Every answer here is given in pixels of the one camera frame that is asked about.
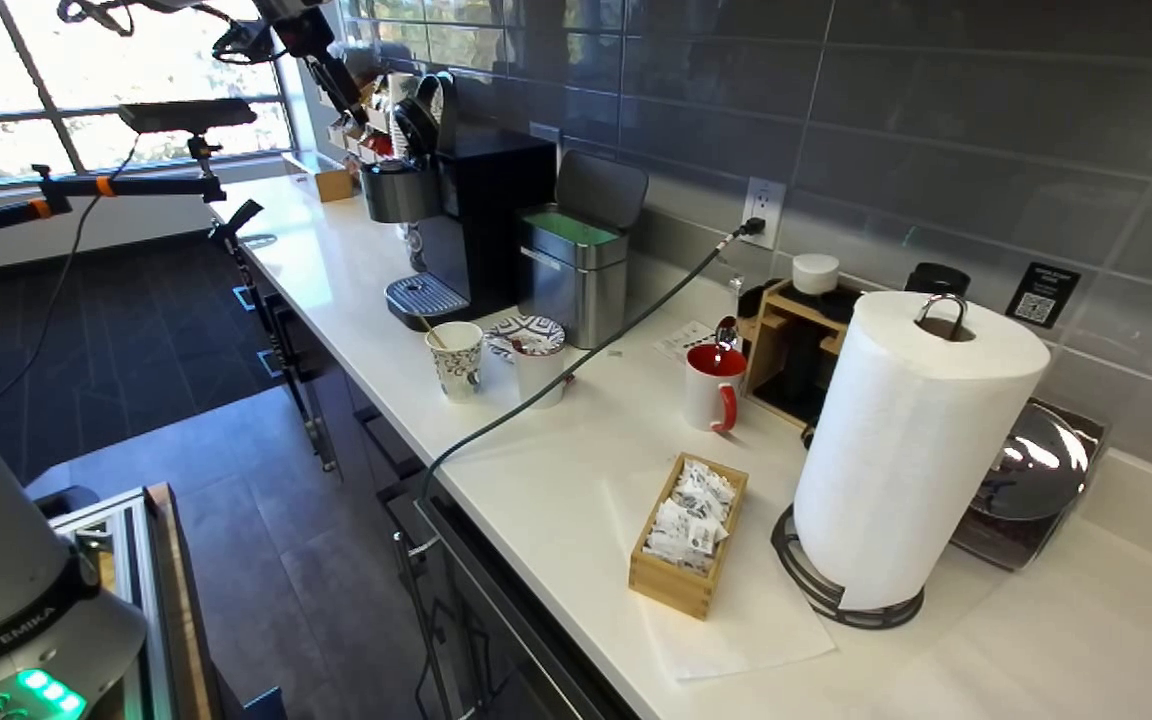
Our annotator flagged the white paper towel roll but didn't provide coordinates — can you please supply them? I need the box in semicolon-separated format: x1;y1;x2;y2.
789;290;1054;615

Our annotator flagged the white paper cup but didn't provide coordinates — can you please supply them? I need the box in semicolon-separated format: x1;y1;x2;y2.
425;319;489;409

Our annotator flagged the black metal towel holder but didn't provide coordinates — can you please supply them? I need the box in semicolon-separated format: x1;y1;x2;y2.
767;290;976;631

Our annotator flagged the black round device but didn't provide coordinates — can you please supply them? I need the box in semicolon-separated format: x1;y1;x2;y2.
903;259;971;302

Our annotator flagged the small white plate with pods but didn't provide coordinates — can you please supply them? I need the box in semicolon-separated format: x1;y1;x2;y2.
483;312;569;365

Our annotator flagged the wooden countertop organizer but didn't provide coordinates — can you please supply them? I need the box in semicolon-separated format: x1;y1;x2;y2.
742;277;869;434

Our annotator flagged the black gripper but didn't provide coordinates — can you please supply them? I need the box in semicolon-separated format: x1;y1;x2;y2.
285;10;376;138

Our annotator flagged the dark base cabinet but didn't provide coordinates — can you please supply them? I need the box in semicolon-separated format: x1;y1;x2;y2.
234;253;631;720

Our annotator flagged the chrome dish on black tray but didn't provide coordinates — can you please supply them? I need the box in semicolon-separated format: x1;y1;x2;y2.
949;396;1114;575

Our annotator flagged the aluminium frame cart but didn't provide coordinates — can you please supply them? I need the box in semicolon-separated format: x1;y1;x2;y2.
49;483;222;720

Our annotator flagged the black tripod with orange clamps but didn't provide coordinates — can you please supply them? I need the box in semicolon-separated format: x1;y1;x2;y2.
0;129;267;255

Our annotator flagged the utensil holder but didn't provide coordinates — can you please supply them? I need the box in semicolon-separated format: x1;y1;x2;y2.
332;43;457;167

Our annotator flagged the black coffee machine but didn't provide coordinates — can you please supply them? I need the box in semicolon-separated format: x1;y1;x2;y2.
356;124;561;334

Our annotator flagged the black QR code sign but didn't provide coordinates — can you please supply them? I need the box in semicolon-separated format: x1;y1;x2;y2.
1003;255;1086;334

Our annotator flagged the wooden packet box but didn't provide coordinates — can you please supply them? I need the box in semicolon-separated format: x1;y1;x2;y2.
626;447;751;626

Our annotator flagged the stainless steel canister green insert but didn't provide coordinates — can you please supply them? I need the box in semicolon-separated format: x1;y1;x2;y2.
515;148;653;352

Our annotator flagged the white wall outlet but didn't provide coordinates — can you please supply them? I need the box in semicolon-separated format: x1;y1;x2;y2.
736;178;789;253

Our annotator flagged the red and white mug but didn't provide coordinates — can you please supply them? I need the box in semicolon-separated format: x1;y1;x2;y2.
685;335;751;439

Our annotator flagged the black camera bar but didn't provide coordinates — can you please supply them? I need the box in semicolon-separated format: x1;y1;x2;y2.
116;96;265;138

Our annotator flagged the white sugar packets pile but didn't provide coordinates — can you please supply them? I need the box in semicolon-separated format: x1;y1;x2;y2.
642;457;742;573

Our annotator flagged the small white cup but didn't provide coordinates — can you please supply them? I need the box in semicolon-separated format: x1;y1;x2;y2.
789;253;846;302

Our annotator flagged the black power cable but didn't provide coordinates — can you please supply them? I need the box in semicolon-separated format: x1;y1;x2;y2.
425;211;767;477

